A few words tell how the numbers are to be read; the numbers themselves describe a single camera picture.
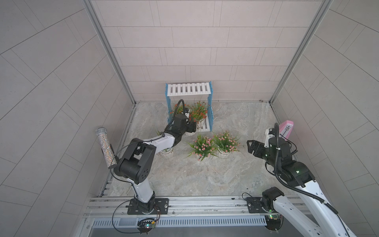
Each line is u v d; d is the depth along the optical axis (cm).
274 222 68
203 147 77
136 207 66
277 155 50
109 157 65
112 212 69
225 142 82
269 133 64
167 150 83
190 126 83
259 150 63
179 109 70
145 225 65
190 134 90
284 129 84
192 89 89
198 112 89
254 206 71
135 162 46
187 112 81
